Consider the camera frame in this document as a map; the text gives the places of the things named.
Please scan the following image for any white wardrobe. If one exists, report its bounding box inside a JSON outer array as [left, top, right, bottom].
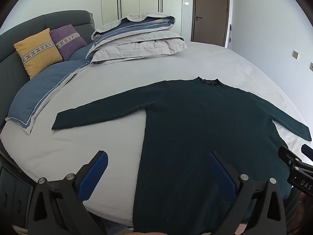
[[101, 0, 183, 38]]

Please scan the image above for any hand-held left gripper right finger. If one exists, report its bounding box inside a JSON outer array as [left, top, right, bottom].
[[209, 151, 288, 235]]

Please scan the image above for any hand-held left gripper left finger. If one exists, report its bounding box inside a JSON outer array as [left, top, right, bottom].
[[27, 150, 109, 235]]

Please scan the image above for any purple patterned cushion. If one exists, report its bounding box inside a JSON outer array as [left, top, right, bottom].
[[49, 24, 88, 61]]

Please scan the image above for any dark bedside cabinet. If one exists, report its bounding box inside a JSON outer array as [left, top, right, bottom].
[[0, 162, 34, 229]]

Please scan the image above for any blue pillow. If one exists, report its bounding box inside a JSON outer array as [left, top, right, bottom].
[[68, 42, 96, 62], [5, 59, 94, 136]]

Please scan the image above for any brown door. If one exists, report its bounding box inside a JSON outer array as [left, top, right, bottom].
[[191, 0, 232, 48]]

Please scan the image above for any dark green sweater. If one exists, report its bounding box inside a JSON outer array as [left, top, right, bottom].
[[51, 76, 312, 235]]

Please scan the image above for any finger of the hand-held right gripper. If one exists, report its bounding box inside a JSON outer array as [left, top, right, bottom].
[[278, 146, 313, 175], [301, 144, 313, 162]]

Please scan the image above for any folded grey blue duvet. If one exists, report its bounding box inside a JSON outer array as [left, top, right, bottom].
[[87, 12, 188, 66]]

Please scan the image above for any bed with grey sheet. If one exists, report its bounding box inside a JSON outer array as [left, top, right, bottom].
[[0, 10, 313, 228]]

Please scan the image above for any yellow patterned cushion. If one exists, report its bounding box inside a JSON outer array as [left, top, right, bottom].
[[14, 28, 63, 79]]

